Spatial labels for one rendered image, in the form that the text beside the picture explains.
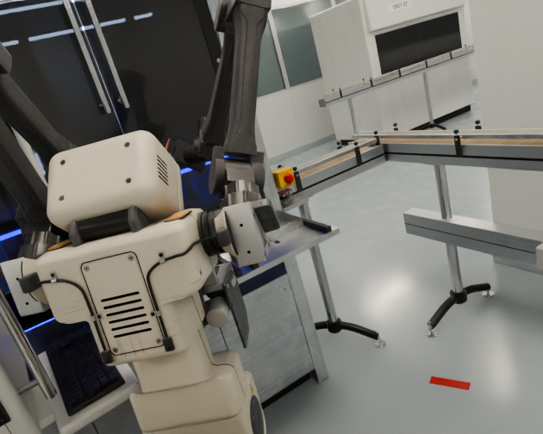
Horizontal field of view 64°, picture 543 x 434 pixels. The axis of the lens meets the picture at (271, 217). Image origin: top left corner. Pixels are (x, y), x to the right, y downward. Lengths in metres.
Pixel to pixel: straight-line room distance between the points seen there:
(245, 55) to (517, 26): 1.73
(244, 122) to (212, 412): 0.58
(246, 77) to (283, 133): 6.19
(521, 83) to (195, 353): 2.05
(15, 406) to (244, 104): 0.80
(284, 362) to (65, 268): 1.39
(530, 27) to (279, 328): 1.76
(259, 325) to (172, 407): 0.99
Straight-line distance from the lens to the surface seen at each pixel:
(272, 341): 1.96
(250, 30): 0.95
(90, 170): 0.82
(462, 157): 1.97
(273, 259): 1.35
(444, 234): 2.24
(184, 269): 0.73
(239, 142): 0.88
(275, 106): 7.04
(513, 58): 2.49
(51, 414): 1.27
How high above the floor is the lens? 1.43
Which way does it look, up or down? 18 degrees down
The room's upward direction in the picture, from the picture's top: 16 degrees counter-clockwise
